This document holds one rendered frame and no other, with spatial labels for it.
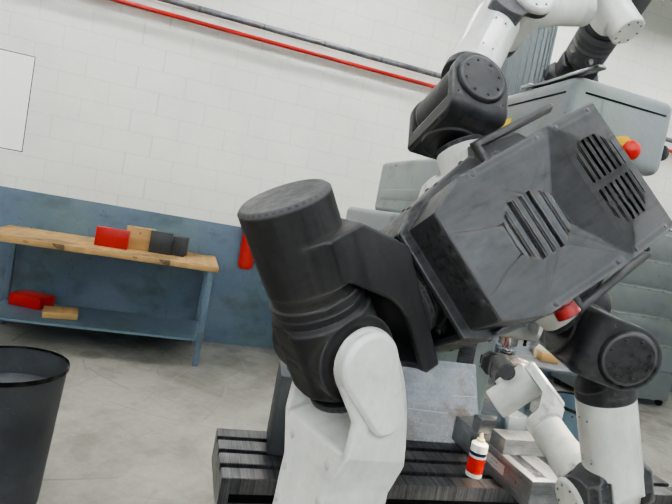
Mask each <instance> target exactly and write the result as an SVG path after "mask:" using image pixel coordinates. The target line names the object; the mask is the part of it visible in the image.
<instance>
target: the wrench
mask: <svg viewBox="0 0 672 504"><path fill-rule="evenodd" d="M606 69H607V66H604V65H601V64H597V65H594V66H591V67H588V68H584V69H581V70H578V71H575V72H572V73H568V74H565V75H562V76H559V77H556V78H552V79H549V80H546V81H543V82H540V83H536V84H534V83H529V84H525V85H522V86H521V88H520V89H523V90H525V89H529V88H533V89H536V88H539V87H543V86H546V85H550V84H554V83H557V82H561V81H564V80H568V79H572V78H575V77H583V76H586V75H589V74H593V73H596V72H600V71H603V70H606Z"/></svg>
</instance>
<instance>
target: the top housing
mask: <svg viewBox="0 0 672 504"><path fill-rule="evenodd" d="M590 102H593V104H594V105H595V107H596V108H597V110H598V111H599V113H600V114H601V116H602V117H603V119H604V120H605V122H606V123H607V125H608V126H609V128H610V129H611V131H612V132H613V134H614V135H615V137H617V136H628V137H630V138H631V139H632V140H636V141H637V142H639V144H640V145H641V153H640V155H639V156H638V157H637V158H636V159H634V160H632V162H633V163H634V165H635V166H636V168H637V169H638V171H639V172H640V174H641V175H642V176H651V175H653V174H655V173H656V172H657V171H658V169H659V166H660V162H661V157H662V153H663V149H664V144H665V140H666V136H667V132H668V127H669V123H670V119H671V114H672V108H671V106H670V105H669V104H667V103H665V102H662V101H659V100H656V99H653V98H649V97H646V96H643V95H639V94H636V93H633V92H629V91H626V90H623V89H620V88H616V87H613V86H610V85H606V84H603V83H600V82H597V81H593V80H590V79H587V78H583V77H575V78H572V79H568V80H564V81H561V82H557V83H554V84H550V85H546V86H543V87H539V88H536V89H532V90H529V91H525V92H521V93H518V94H514V95H511V96H508V115H507V119H506V122H505V124H504V126H506V125H508V124H510V123H512V122H514V121H516V120H518V119H520V118H522V117H524V116H526V115H528V114H530V113H532V112H534V111H536V110H538V109H540V108H542V107H544V106H546V105H548V104H550V103H553V109H552V111H551V112H550V113H548V114H547V115H545V116H543V117H541V118H539V119H537V120H535V121H533V122H531V123H529V124H527V125H525V126H523V127H521V128H519V129H517V130H515V131H513V132H517V133H519V134H521V135H523V136H525V137H528V136H529V135H531V134H533V133H535V132H536V131H538V130H540V129H542V128H543V127H545V126H547V125H549V124H550V123H552V122H554V121H556V120H558V119H560V118H562V117H564V116H566V115H568V114H570V113H571V112H573V111H575V110H577V109H579V108H581V107H583V106H585V105H587V104H589V103H590ZM504 126H502V127H504ZM502 127H501V128H502ZM513 132H511V133H513Z"/></svg>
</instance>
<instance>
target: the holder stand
mask: <svg viewBox="0 0 672 504"><path fill-rule="evenodd" d="M291 384H292V377H291V375H290V372H289V369H288V367H287V365H286V364H285V363H283V362H282V361H279V366H278V371H277V377H276V382H275V388H274V393H273V399H272V404H271V410H270V415H269V421H268V426H267V454H269V455H277V456H284V451H285V412H286V403H287V399H288V395H289V391H290V388H291Z"/></svg>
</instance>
